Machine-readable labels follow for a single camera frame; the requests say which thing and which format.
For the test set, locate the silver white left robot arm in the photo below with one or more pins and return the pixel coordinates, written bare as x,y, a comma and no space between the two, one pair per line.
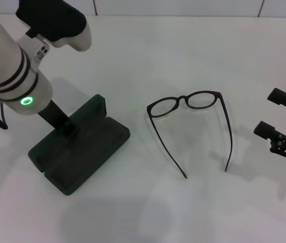
3,58

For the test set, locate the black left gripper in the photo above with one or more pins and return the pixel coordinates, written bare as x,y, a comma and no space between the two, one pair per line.
56,117

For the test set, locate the green glasses case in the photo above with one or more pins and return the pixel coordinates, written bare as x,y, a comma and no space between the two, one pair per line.
87,154

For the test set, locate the black glasses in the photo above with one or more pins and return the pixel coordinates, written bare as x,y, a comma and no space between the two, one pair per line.
183,97

